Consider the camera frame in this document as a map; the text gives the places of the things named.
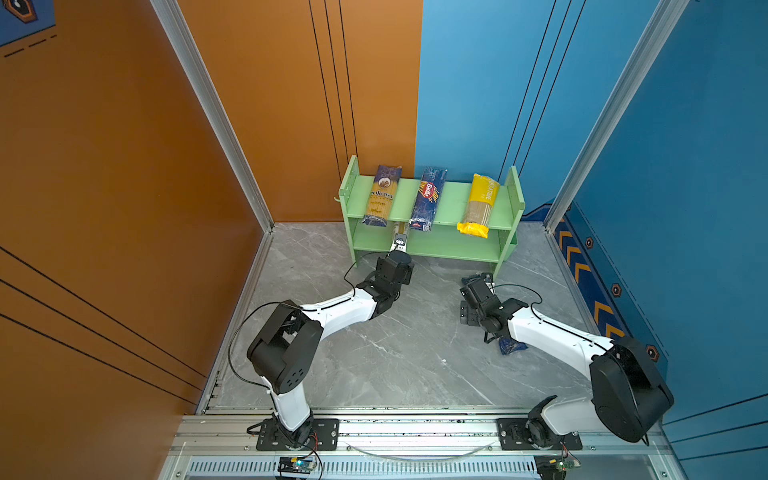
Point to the yellow Pastatime spaghetti bag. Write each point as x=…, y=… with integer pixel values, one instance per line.
x=483, y=194

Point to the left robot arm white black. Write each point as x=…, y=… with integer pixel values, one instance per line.
x=283, y=351

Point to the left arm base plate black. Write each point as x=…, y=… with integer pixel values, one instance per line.
x=314, y=434

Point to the right circuit board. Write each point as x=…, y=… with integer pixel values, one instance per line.
x=551, y=468

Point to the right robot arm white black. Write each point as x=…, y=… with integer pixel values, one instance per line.
x=628, y=393

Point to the aluminium front rail frame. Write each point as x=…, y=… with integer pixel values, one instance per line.
x=406, y=444

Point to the green two-tier wooden shelf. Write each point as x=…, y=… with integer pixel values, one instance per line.
x=444, y=240

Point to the Ankara spaghetti bag blue yellow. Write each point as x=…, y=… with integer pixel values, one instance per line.
x=381, y=198

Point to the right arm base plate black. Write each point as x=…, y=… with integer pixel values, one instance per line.
x=523, y=434

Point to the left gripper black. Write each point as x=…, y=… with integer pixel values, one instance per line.
x=406, y=276

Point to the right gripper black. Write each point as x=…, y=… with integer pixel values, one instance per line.
x=466, y=315

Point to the left green circuit board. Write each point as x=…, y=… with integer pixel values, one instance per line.
x=296, y=467

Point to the blue Barilla spaghetti box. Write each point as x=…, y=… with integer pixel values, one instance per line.
x=427, y=199

